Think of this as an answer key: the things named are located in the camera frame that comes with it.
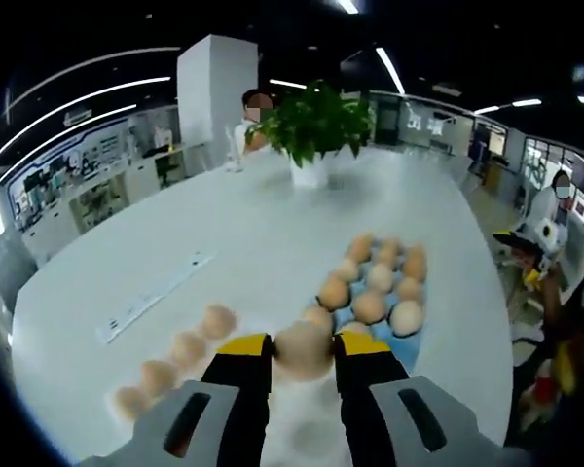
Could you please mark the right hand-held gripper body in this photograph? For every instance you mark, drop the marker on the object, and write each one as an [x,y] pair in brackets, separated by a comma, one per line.
[547,233]

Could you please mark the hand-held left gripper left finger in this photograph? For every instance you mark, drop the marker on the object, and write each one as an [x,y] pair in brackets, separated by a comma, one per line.
[233,389]

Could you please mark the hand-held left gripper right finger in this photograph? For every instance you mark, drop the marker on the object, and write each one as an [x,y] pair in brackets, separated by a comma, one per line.
[365,389]

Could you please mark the blue egg tray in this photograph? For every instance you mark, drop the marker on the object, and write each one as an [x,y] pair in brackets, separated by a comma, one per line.
[404,351]

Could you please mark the single brown egg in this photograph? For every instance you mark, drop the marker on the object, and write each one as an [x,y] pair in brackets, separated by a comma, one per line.
[302,352]
[158,377]
[131,404]
[190,348]
[219,321]

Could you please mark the cluster of brown eggs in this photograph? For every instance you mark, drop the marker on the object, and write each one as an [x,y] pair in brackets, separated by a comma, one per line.
[370,306]

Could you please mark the white foam holder tray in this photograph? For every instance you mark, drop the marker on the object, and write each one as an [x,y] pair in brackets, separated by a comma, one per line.
[302,428]

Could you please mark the white table socket strip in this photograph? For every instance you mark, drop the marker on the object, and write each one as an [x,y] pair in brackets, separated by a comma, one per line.
[146,304]

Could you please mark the white table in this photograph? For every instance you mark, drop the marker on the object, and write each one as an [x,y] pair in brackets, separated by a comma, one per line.
[224,219]

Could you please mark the straight ceiling light strip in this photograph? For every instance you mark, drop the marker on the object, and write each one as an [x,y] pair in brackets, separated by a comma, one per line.
[389,68]

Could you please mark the green plant in white pot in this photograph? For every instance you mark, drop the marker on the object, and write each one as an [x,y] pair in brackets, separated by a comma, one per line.
[309,175]

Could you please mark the small white object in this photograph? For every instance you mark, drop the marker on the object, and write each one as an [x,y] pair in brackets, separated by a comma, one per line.
[233,168]

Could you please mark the wide curved ceiling light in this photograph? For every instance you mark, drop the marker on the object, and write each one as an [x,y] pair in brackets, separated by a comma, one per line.
[349,6]

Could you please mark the white square pillar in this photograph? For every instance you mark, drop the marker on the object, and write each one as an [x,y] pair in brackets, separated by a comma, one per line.
[214,87]

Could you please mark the long thin ceiling light strip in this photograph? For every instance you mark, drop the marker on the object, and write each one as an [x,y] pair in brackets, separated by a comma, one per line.
[151,80]
[121,108]

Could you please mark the ceiling air conditioner unit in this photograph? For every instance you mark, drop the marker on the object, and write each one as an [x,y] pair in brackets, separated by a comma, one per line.
[78,116]

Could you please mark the blue trimmed display wall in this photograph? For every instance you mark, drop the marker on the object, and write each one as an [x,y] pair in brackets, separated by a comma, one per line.
[53,170]

